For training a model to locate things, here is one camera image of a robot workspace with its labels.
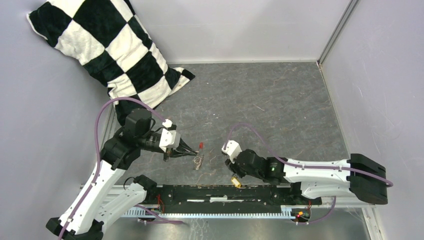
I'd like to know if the silver keyring bundle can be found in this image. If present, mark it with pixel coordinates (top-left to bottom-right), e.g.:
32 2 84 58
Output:
193 153 205 171

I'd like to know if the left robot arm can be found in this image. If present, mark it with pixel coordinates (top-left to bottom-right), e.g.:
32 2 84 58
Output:
46 108 198 240

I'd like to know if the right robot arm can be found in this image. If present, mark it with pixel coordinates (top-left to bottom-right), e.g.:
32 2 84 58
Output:
225 149 388 205

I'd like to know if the black white checkered cloth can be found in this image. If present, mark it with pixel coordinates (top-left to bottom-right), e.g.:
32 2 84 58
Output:
27 0 195 125

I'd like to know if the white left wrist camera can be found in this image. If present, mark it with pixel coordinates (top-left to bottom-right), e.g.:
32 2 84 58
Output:
159 119 181 153

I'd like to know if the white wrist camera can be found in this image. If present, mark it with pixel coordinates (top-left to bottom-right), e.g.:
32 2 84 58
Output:
159 119 181 153
221 140 242 164

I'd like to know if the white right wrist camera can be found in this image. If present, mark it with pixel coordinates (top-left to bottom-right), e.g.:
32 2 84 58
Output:
221 140 242 164

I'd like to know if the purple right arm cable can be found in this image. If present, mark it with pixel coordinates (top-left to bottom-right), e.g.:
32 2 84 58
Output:
222 123 394 188

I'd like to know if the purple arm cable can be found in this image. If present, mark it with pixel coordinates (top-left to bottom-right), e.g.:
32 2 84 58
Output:
222 123 394 188
56 96 171 240

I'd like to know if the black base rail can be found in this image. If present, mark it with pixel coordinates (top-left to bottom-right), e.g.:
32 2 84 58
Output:
143 184 322 214

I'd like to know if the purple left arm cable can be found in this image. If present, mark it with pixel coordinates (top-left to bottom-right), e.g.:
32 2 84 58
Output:
56 96 171 240

